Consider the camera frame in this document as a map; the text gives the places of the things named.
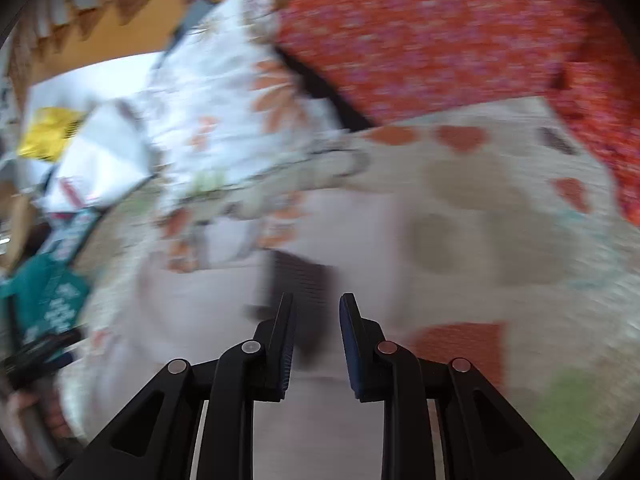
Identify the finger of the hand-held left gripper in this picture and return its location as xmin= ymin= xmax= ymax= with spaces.
xmin=2 ymin=329 xmax=83 ymax=391

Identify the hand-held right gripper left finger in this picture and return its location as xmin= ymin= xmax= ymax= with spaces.
xmin=60 ymin=292 xmax=299 ymax=480

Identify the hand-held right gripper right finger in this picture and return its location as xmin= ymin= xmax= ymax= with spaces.
xmin=339 ymin=292 xmax=576 ymax=480

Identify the pale lilac small garment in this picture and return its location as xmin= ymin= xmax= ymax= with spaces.
xmin=135 ymin=180 xmax=416 ymax=461

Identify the dark cloth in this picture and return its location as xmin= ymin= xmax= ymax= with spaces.
xmin=245 ymin=249 xmax=340 ymax=373

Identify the white plastic bag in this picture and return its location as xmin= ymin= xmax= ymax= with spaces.
xmin=42 ymin=101 xmax=157 ymax=212

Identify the yellow packet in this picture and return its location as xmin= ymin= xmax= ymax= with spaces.
xmin=17 ymin=106 xmax=87 ymax=162

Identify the patchwork printed bed sheet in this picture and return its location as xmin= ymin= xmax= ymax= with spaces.
xmin=60 ymin=94 xmax=638 ymax=480

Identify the white floral cloth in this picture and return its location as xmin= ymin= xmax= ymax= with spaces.
xmin=144 ymin=0 xmax=373 ymax=273

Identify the orange wooden furniture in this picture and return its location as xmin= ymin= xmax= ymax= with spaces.
xmin=10 ymin=0 xmax=246 ymax=88

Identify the red patterned cloth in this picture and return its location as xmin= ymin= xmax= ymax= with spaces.
xmin=274 ymin=0 xmax=640 ymax=233

